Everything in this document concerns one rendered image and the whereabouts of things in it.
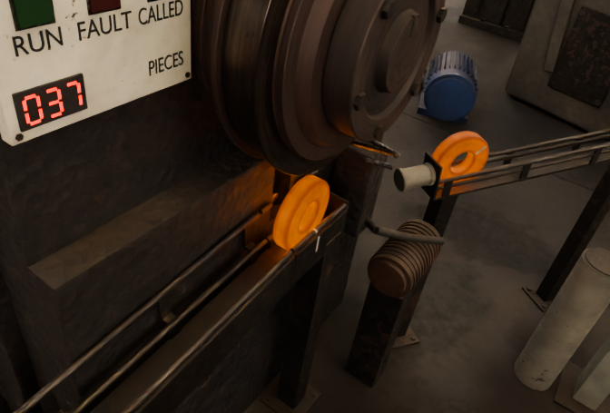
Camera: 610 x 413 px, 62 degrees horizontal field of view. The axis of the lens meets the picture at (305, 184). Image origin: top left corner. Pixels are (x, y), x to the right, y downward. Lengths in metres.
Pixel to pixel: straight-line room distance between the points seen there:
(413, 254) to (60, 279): 0.86
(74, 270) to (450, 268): 1.64
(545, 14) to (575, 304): 2.29
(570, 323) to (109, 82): 1.38
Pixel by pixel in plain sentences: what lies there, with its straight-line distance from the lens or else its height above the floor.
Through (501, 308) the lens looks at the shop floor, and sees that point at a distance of 2.07.
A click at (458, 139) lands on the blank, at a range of 1.32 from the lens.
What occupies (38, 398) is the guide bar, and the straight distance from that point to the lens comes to 0.81.
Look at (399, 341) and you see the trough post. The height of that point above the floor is 0.01.
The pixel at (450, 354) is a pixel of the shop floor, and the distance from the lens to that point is 1.84.
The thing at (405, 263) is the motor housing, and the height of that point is 0.53.
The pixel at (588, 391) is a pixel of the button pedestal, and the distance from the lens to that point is 1.89.
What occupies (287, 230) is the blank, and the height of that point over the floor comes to 0.75.
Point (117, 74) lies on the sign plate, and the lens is 0.66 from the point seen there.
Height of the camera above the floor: 1.38
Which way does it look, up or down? 36 degrees down
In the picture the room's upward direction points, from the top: 9 degrees clockwise
